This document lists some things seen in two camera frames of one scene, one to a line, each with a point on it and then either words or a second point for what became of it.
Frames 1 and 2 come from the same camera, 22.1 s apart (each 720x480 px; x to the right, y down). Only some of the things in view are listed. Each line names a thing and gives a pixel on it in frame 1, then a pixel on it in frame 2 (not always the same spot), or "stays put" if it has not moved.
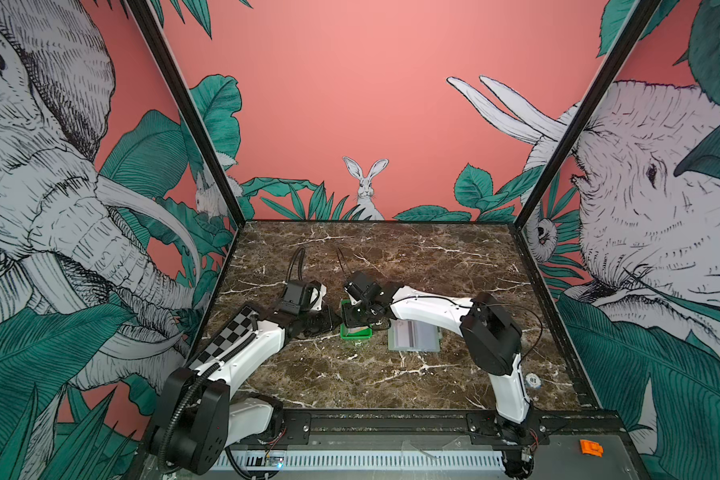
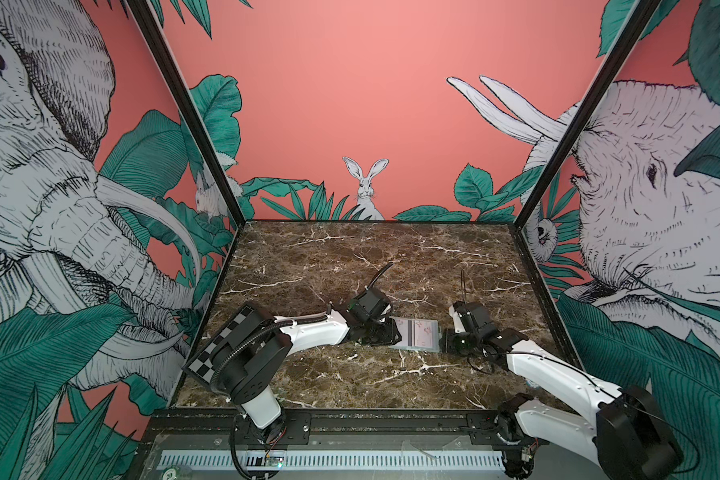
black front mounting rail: x=338 y=429 stays put
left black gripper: x=330 y=321 to x=391 y=336
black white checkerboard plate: x=240 y=326 stays put
